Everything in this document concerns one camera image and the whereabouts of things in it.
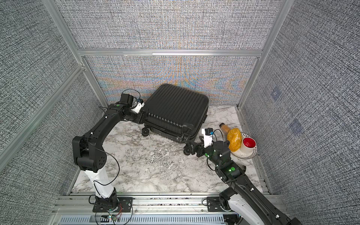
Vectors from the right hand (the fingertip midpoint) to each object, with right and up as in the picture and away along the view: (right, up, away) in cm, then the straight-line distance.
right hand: (194, 136), depth 73 cm
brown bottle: (+25, +2, +29) cm, 38 cm away
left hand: (-31, +11, +18) cm, 38 cm away
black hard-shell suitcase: (-11, +13, +15) cm, 22 cm away
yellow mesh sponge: (+29, -3, +19) cm, 35 cm away
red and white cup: (+38, -8, +20) cm, 43 cm away
